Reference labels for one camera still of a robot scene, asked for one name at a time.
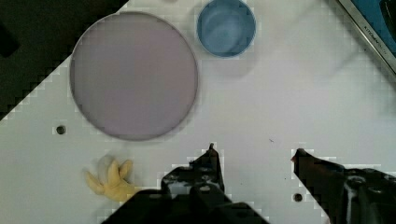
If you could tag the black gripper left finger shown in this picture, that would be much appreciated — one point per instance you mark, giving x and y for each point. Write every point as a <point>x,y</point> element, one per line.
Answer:
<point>205,170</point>

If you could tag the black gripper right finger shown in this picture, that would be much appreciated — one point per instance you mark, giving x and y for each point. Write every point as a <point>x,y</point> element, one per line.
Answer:
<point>348,196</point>

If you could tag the yellow plush peeled banana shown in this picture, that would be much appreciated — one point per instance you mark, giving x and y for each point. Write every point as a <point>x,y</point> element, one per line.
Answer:
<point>110,180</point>

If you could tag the lilac round plate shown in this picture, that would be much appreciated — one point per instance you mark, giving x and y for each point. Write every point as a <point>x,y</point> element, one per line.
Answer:
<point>133,76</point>

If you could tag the blue plastic cup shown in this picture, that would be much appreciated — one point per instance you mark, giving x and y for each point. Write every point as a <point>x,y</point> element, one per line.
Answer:
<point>226,28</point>

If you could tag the toaster oven with blue door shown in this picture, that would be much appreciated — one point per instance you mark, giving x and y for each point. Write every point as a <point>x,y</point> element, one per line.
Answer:
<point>376,22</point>

